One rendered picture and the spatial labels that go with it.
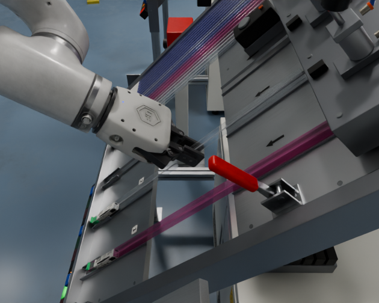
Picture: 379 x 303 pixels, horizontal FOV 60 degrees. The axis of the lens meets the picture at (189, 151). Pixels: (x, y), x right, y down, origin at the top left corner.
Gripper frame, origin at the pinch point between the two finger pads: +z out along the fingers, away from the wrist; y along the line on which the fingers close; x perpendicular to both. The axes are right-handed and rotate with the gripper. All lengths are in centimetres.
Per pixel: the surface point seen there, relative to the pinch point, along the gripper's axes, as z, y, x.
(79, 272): -5.0, -10.9, 29.5
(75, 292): -4.8, -14.7, 29.5
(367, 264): 52, -4, 4
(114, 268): -2.2, -13.3, 19.5
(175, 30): 5, 81, 17
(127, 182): -2.2, 5.8, 20.0
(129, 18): 4, 276, 112
